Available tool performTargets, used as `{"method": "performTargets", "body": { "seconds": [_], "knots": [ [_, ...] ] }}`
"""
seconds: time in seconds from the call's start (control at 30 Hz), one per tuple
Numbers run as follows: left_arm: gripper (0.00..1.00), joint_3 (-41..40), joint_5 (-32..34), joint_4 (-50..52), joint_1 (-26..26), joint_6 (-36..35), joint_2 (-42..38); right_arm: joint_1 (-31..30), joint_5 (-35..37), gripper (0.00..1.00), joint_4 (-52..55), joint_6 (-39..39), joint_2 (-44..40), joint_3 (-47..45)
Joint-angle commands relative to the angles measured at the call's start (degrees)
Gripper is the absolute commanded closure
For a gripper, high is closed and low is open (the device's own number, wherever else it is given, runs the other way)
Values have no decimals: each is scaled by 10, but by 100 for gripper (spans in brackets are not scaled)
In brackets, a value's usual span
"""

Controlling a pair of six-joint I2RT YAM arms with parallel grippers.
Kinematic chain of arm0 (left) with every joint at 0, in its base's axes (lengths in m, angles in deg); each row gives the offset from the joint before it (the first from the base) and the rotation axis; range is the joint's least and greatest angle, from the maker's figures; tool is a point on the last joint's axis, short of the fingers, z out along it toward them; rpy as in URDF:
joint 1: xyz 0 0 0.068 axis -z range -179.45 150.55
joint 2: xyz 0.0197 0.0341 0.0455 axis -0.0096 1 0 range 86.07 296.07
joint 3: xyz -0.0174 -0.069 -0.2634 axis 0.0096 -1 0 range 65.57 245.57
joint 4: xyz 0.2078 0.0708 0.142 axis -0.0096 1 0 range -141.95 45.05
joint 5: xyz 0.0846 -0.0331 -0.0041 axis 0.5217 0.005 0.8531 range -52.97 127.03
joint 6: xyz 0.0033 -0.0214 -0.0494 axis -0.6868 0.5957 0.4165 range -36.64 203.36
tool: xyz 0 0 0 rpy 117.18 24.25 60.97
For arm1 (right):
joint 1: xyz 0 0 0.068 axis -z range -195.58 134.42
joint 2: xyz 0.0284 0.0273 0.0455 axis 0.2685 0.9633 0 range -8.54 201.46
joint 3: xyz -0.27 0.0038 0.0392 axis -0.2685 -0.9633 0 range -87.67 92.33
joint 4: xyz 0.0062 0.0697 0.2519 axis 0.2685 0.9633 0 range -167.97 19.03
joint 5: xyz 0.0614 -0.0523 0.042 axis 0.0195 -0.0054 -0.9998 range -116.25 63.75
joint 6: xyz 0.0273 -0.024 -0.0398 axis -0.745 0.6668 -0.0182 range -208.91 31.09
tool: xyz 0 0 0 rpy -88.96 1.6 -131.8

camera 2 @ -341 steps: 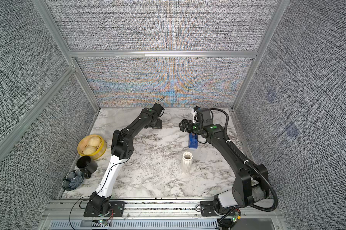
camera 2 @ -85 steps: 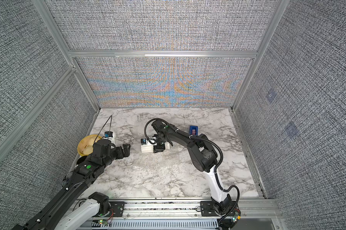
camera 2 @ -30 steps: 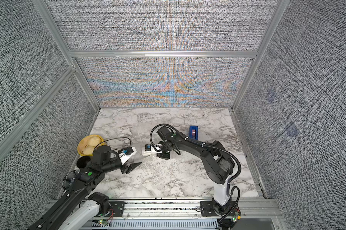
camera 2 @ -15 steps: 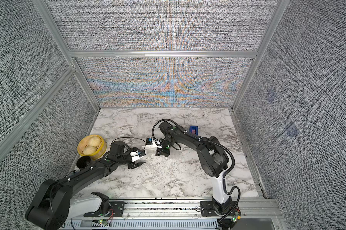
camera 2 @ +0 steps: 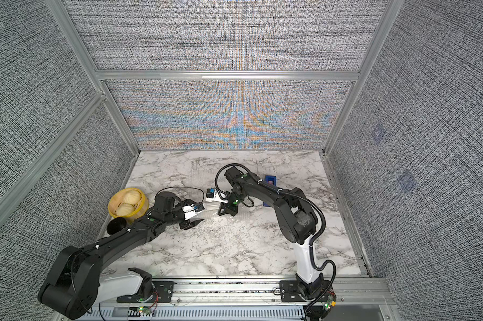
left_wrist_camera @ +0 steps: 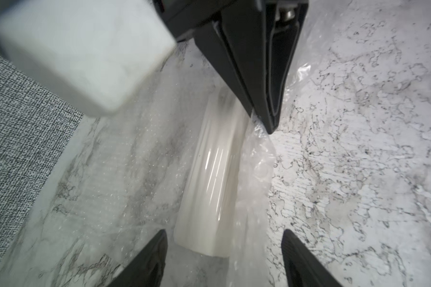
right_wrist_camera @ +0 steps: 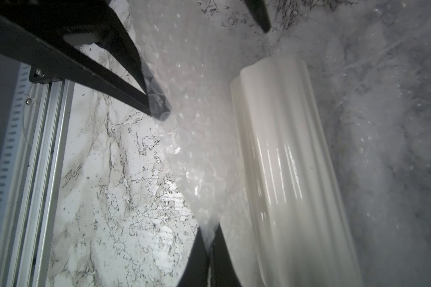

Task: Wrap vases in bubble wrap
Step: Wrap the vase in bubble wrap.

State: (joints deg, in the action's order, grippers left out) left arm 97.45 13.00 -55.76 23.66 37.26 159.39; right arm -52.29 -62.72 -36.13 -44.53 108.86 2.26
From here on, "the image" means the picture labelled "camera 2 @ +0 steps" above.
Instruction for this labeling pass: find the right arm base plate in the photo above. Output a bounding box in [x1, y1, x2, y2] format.
[278, 280, 320, 302]

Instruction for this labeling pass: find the aluminium front rail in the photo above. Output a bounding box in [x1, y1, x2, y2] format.
[80, 277, 401, 320]

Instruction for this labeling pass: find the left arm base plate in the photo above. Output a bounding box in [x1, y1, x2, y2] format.
[116, 281, 175, 304]

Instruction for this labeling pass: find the black cylindrical vase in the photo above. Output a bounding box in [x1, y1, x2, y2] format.
[106, 217, 129, 236]

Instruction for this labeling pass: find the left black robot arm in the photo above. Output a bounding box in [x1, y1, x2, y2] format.
[37, 191, 205, 320]

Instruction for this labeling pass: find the clear bubble wrap sheet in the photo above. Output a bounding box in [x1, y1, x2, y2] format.
[164, 160, 274, 226]

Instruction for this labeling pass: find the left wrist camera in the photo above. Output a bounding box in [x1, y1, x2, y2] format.
[182, 204, 205, 220]

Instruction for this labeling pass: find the blue tape dispenser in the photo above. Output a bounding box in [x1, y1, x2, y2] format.
[264, 175, 278, 207]

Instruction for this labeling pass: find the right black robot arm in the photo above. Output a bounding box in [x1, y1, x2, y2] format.
[214, 163, 337, 303]

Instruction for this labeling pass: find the yellow round vase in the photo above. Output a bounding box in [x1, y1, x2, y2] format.
[108, 187, 149, 223]

